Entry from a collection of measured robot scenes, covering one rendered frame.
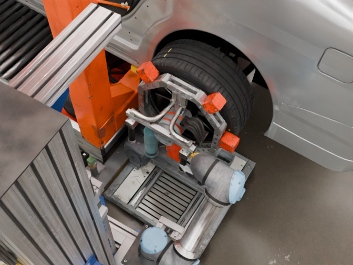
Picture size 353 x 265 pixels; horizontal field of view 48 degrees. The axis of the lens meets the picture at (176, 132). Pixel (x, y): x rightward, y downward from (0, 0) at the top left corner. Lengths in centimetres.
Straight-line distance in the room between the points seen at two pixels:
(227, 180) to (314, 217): 164
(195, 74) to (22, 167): 137
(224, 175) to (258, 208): 148
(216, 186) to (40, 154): 88
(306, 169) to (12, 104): 265
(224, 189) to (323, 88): 72
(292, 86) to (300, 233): 132
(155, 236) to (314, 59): 103
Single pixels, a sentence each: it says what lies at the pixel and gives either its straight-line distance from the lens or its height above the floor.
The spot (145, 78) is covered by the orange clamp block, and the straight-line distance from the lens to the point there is 216.
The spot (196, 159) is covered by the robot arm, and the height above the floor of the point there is 132.
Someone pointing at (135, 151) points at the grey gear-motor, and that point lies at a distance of 268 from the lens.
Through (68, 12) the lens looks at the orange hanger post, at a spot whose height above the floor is 161.
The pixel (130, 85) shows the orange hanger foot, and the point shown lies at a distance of 263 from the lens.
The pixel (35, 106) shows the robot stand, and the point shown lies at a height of 203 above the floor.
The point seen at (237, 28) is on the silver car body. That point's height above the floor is 142.
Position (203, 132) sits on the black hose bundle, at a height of 100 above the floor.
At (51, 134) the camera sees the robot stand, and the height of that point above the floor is 203.
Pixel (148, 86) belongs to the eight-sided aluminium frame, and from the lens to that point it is 220.
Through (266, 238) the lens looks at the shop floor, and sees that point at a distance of 296.
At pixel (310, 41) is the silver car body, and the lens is 183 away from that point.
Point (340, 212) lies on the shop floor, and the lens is 322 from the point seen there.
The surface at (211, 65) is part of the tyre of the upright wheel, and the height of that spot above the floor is 117.
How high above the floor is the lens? 273
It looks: 58 degrees down
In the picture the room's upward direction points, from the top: 5 degrees clockwise
